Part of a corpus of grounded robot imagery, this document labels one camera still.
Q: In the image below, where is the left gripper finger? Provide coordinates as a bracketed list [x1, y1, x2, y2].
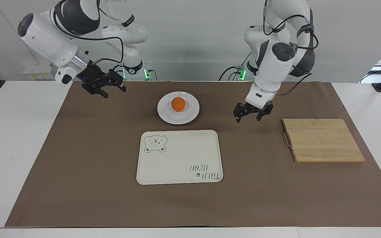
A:
[233, 103, 248, 124]
[256, 103, 274, 122]

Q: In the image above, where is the white round plate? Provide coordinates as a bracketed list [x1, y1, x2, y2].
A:
[157, 92, 200, 125]

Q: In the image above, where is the wooden cutting board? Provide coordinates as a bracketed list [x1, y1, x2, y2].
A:
[282, 118, 366, 163]

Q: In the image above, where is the cream tray with bear print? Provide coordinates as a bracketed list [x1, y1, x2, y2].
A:
[136, 130, 224, 185]

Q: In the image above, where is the orange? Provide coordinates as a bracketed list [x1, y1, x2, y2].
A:
[171, 97, 186, 113]

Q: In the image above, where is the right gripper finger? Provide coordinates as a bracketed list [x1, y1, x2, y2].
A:
[82, 83, 109, 99]
[106, 69, 127, 93]

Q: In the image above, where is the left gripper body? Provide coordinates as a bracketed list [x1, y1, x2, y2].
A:
[242, 102, 273, 115]

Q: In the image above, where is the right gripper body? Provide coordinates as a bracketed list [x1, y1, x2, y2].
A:
[77, 63, 109, 88]

